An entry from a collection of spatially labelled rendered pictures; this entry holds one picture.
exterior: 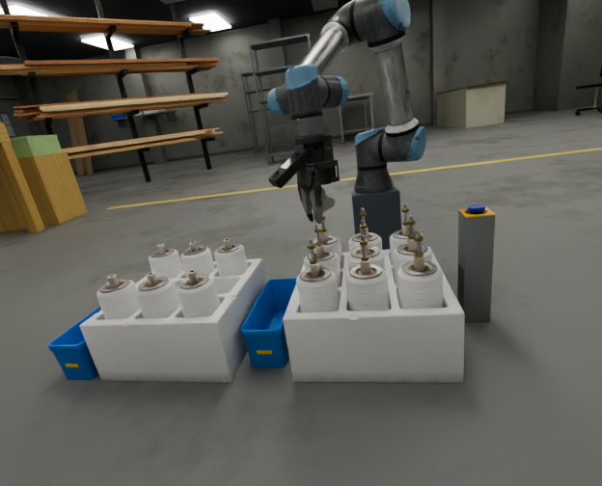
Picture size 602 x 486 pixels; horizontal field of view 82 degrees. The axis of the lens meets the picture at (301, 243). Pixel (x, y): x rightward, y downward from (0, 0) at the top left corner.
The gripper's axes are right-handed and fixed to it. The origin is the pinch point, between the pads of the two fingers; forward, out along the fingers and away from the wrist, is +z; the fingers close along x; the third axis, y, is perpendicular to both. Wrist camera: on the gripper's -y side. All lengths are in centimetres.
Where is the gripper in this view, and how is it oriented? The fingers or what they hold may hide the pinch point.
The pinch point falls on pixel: (312, 218)
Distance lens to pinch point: 88.9
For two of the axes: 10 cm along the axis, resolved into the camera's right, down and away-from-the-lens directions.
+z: 1.4, 9.3, 3.3
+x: -4.7, -2.3, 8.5
